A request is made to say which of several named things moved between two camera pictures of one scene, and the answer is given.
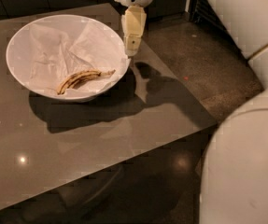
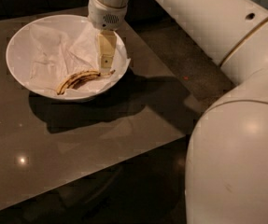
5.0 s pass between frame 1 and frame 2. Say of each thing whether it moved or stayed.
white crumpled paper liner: stayed
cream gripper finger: moved
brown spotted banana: stayed
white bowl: stayed
